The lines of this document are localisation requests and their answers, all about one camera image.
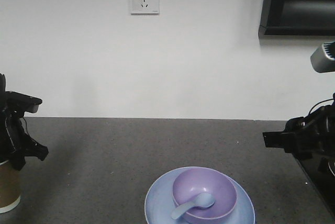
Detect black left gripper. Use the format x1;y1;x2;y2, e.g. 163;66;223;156
1;74;49;171

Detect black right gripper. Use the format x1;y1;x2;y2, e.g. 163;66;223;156
262;93;335;161

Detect brown paper cup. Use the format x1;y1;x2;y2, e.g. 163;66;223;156
1;160;21;214

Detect light blue plastic spoon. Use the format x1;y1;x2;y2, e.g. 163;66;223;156
171;193;215;220

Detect purple plastic bowl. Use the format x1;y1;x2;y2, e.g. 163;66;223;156
172;167;237;223

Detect light blue plate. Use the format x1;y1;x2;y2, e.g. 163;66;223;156
144;166;256;223

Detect black cooktop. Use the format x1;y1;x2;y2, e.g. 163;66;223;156
293;153;334;215

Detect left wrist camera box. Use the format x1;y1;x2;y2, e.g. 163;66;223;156
6;91;42;114

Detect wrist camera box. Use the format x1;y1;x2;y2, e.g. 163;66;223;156
310;42;334;73
6;91;42;114

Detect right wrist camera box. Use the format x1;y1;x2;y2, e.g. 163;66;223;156
310;42;334;73

